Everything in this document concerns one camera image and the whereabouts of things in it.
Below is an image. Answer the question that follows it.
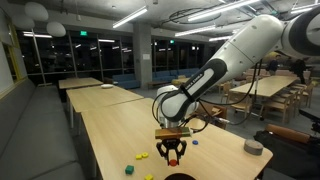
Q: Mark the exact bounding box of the wooden chair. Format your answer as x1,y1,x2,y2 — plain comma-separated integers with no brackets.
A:
229,96,254,118
259,93,296,125

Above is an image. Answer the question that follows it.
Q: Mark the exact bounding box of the blue sofa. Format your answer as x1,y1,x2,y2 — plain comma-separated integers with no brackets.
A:
112,73,141,90
152,68,201,83

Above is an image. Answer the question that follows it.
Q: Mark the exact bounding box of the white oval pendant lamp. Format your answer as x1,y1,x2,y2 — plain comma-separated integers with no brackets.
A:
24,1,50,22
46,21,67,38
12,14,35,30

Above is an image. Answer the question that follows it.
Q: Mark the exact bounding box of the light wood dining table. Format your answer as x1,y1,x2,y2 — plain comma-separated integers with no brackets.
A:
171,77,192,86
229,75,299,99

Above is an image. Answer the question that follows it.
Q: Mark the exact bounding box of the brown padded roll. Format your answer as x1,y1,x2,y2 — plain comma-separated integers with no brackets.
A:
265,123,312,145

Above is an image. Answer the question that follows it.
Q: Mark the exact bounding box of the green cube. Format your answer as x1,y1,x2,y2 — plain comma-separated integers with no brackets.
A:
124,164,135,175

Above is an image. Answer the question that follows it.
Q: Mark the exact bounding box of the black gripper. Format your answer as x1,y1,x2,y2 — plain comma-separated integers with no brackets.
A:
156,138,188,167

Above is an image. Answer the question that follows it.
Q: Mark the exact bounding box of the grey cylinder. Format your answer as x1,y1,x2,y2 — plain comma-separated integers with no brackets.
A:
243,139,264,156

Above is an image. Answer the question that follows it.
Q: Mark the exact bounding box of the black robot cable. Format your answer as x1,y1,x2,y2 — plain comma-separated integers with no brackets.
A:
151,59,263,135

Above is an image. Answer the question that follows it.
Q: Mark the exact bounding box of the white linear ceiling light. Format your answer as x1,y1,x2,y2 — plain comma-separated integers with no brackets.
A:
174,24,217,38
112,5,149,29
187,0,262,23

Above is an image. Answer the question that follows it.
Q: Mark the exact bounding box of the concrete column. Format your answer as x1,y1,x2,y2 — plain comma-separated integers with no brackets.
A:
133,22,153,89

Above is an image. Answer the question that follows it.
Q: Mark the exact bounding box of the grey upholstered bench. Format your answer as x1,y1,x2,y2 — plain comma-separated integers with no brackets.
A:
0,78,86,180

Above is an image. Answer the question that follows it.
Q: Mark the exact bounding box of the black bowl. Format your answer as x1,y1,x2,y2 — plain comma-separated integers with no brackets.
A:
164,172,197,180

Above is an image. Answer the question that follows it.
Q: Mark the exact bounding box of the person in blue top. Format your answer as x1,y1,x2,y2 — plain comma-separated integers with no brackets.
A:
267,54,281,77

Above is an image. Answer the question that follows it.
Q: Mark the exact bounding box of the person in black clothes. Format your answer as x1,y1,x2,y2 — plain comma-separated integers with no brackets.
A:
289,58,308,85

